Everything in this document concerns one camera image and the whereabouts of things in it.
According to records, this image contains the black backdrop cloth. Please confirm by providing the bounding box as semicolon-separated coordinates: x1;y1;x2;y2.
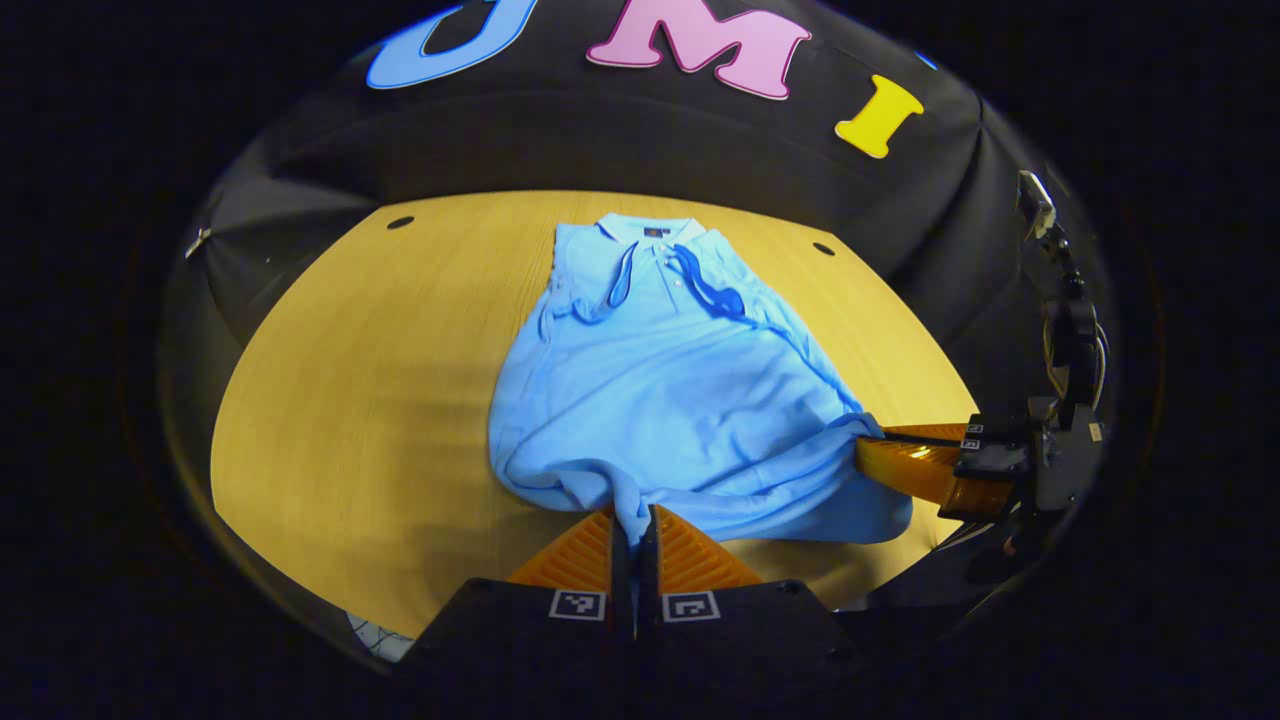
160;0;1111;421

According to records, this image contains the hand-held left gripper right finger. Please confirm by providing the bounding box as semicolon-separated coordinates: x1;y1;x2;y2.
636;505;863;691

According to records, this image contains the light blue T-shirt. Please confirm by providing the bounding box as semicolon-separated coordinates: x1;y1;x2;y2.
487;213;913;546

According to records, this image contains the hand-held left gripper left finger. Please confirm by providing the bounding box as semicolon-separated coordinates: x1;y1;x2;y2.
400;505;635;691

